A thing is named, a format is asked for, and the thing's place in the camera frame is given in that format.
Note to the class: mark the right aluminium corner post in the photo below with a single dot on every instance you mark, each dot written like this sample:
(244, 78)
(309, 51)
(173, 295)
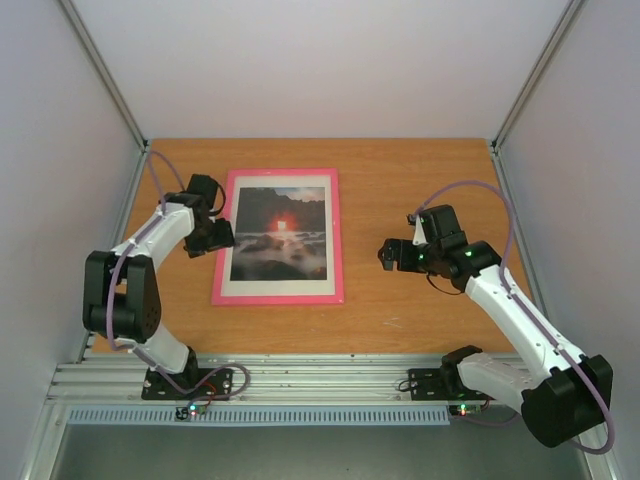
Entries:
(552, 45)

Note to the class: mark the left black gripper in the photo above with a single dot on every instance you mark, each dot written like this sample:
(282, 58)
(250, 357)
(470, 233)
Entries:
(226, 239)

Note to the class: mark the sunset landscape photo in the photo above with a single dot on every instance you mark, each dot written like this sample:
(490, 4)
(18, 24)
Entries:
(280, 234)

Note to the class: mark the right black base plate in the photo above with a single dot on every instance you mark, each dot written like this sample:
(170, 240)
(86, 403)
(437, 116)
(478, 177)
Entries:
(430, 384)

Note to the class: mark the small circuit board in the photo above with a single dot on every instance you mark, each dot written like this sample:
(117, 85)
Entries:
(465, 409)
(190, 412)

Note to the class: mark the right small circuit board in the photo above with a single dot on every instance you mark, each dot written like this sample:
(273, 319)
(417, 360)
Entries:
(465, 409)

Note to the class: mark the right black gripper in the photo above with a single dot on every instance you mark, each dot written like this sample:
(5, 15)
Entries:
(400, 256)

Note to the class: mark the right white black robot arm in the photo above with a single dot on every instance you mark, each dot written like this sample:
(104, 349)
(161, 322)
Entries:
(562, 392)

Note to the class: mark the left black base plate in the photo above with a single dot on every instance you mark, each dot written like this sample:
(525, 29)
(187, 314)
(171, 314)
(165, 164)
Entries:
(193, 383)

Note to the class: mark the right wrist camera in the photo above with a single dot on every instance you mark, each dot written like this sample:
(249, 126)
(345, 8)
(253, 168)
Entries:
(419, 236)

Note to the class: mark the aluminium corner post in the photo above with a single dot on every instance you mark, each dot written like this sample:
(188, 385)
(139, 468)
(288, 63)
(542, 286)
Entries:
(87, 43)
(552, 45)

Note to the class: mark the aluminium rail base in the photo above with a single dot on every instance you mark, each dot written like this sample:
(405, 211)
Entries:
(276, 379)

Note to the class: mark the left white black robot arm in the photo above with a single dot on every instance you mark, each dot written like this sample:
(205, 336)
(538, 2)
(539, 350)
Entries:
(121, 300)

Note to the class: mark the left small circuit board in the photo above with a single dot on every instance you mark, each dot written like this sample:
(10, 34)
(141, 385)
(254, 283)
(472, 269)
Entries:
(190, 412)

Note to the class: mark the left aluminium corner post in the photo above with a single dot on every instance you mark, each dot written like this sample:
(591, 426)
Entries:
(87, 43)

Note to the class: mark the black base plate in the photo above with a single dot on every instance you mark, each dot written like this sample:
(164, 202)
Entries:
(430, 384)
(193, 383)

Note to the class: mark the grey slotted cable duct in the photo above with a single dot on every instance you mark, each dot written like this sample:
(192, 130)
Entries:
(261, 416)

